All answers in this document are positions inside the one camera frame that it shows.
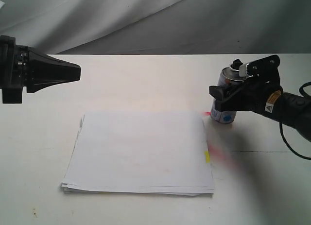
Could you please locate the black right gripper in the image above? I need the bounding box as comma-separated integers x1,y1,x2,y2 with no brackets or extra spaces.
209,75,282,114

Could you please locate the silver spray paint can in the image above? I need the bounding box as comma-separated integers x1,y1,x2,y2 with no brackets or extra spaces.
211,59,246,124

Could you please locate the yellow sticky tab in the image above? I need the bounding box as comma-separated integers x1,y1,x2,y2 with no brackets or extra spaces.
205,151,210,163

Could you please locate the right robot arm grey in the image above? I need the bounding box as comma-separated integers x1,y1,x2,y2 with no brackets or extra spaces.
209,77,311,141

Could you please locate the grey backdrop cloth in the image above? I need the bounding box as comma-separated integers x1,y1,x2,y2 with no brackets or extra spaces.
0,0,311,54

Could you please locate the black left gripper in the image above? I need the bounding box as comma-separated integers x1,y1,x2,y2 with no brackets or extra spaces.
0,35,81,104

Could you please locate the stack of white paper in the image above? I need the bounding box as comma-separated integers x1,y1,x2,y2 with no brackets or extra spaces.
61,111,215,196

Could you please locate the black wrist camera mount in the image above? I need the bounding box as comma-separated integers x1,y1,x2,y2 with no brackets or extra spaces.
239,55,280,84

